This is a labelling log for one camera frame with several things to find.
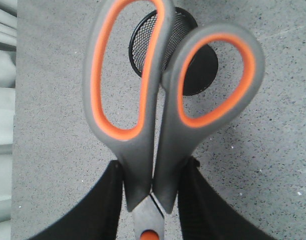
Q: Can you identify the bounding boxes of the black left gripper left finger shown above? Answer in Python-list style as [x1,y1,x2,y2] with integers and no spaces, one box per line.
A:
[31,160,123,240]

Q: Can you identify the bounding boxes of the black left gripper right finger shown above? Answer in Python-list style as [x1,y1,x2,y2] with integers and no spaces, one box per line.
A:
[178,156,273,240]

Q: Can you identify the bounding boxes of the grey orange handled scissors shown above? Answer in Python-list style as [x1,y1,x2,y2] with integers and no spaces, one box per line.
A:
[83,0,264,240]

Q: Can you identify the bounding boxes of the black mesh pen bucket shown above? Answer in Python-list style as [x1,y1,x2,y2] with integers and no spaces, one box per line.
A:
[128,7,218,96]

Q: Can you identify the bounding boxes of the grey pleated curtain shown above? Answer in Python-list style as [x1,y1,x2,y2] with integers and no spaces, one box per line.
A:
[0,0,18,225]

